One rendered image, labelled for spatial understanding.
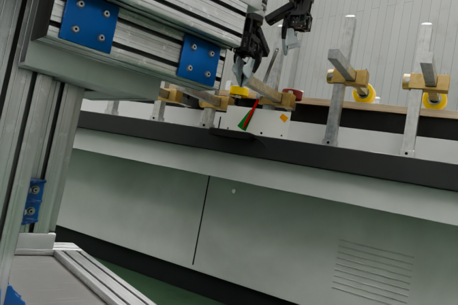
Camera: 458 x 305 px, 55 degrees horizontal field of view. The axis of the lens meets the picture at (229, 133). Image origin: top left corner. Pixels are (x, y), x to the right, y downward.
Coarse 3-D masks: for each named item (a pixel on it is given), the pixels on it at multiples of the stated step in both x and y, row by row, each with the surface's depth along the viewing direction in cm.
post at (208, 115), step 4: (208, 92) 175; (212, 92) 174; (216, 92) 175; (204, 108) 175; (208, 108) 174; (212, 108) 174; (204, 112) 174; (208, 112) 174; (212, 112) 174; (204, 116) 174; (208, 116) 173; (212, 116) 174; (204, 120) 174; (208, 120) 173; (212, 120) 175
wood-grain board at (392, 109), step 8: (224, 96) 196; (232, 96) 192; (248, 96) 189; (304, 104) 179; (312, 104) 175; (320, 104) 174; (328, 104) 172; (344, 104) 169; (352, 104) 168; (360, 104) 167; (368, 104) 165; (376, 104) 164; (384, 104) 163; (384, 112) 164; (392, 112) 161; (400, 112) 160; (424, 112) 156; (432, 112) 155; (440, 112) 153; (448, 112) 152; (456, 112) 151
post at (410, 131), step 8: (424, 24) 142; (424, 32) 141; (432, 32) 143; (424, 40) 141; (424, 48) 140; (416, 56) 141; (416, 64) 141; (416, 72) 140; (416, 96) 139; (408, 104) 140; (416, 104) 139; (408, 112) 140; (416, 112) 138; (408, 120) 139; (416, 120) 138; (408, 128) 139; (416, 128) 138; (408, 136) 139; (408, 144) 138
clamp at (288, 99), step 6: (282, 96) 159; (288, 96) 158; (294, 96) 161; (258, 102) 165; (264, 102) 162; (270, 102) 161; (276, 102) 160; (282, 102) 159; (288, 102) 158; (294, 102) 162
